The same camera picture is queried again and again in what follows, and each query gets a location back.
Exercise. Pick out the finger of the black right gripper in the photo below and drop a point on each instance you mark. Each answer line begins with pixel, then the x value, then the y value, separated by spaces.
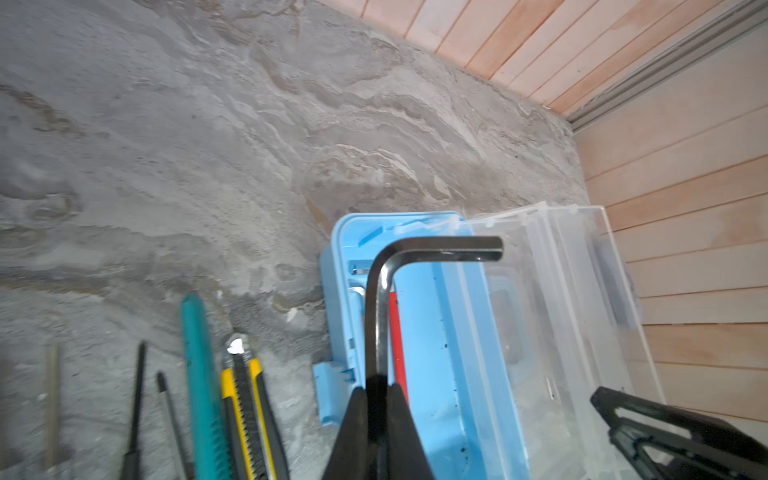
pixel 664 442

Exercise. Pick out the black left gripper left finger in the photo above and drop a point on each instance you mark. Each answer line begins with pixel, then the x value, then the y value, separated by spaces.
pixel 348 459

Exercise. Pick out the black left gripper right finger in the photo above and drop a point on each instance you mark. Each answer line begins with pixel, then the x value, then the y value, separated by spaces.
pixel 406 458

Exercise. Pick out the red handled tool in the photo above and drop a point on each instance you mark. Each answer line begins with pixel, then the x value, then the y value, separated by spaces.
pixel 397 344

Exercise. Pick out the blue clear-lid tool box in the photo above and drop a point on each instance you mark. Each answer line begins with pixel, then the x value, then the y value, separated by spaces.
pixel 503 357

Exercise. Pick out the black hex key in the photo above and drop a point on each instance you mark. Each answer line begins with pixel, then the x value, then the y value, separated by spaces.
pixel 377 319

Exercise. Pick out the yellow black utility knife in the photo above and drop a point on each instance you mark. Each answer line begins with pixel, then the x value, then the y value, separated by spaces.
pixel 256 448

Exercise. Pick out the yellow black screwdriver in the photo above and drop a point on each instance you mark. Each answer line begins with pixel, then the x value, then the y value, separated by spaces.
pixel 130 468

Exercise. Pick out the teal handled tool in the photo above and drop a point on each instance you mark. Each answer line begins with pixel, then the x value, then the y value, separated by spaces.
pixel 210 445

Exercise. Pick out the orange handled screwdriver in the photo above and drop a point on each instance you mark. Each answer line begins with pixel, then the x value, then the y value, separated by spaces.
pixel 52 411

